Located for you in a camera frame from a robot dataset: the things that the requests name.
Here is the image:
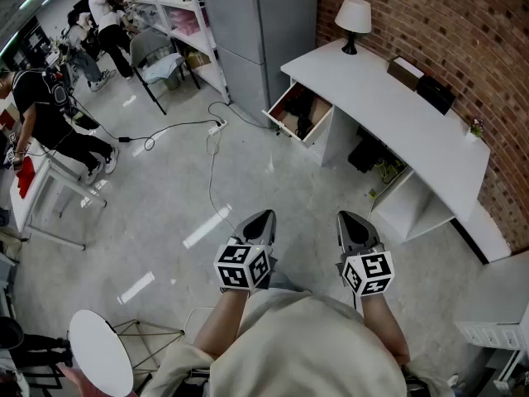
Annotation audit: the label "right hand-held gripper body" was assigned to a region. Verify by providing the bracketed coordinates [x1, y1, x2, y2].
[336, 242, 396, 298]

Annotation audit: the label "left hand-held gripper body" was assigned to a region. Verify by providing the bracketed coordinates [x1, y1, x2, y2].
[213, 236, 278, 296]

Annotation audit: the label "white drawer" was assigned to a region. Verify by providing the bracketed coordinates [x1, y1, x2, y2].
[262, 81, 335, 148]

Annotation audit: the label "black items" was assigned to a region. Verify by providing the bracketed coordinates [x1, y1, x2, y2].
[284, 91, 320, 139]

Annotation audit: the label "person's left forearm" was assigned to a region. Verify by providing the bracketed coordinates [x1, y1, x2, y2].
[193, 290, 251, 361]

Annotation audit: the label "white desk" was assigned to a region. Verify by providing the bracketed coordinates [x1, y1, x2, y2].
[280, 37, 513, 264]

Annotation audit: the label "person's cream shirt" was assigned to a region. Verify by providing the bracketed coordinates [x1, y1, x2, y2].
[140, 277, 455, 397]

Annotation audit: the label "white cabinet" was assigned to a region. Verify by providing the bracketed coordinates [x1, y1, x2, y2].
[453, 304, 529, 392]

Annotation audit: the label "small potted plant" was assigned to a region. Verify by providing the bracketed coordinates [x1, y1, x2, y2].
[465, 116, 485, 143]

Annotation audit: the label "white round side table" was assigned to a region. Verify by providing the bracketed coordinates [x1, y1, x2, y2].
[68, 309, 186, 397]

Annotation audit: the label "brown box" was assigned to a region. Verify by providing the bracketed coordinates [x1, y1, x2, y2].
[387, 55, 426, 92]

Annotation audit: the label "cardboard box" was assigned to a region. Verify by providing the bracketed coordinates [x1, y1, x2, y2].
[185, 50, 212, 69]

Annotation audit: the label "light blue cloth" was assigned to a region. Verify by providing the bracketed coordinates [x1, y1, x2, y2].
[142, 53, 186, 85]

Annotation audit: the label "grey refrigerator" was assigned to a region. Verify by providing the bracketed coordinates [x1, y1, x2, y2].
[197, 0, 319, 130]

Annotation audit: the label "white shelving rack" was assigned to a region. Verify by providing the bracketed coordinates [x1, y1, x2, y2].
[111, 0, 231, 105]

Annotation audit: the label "grey chair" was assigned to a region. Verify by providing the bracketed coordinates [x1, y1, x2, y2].
[129, 29, 202, 116]

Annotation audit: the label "white work table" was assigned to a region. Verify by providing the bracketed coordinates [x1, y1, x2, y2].
[7, 141, 108, 251]

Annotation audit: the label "white shade table lamp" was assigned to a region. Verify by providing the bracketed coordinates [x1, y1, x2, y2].
[334, 0, 372, 55]

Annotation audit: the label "red cloth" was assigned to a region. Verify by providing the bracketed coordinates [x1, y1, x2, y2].
[16, 155, 37, 200]

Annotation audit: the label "white cable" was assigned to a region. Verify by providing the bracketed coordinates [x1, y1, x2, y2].
[205, 132, 237, 232]

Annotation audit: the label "yellow-green cable bundle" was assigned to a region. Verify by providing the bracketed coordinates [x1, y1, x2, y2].
[369, 158, 409, 200]

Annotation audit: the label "black refrigerator cable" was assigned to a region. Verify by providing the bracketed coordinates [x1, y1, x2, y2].
[207, 100, 274, 130]

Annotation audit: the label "black power cable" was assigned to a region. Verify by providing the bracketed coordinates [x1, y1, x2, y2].
[68, 93, 220, 151]

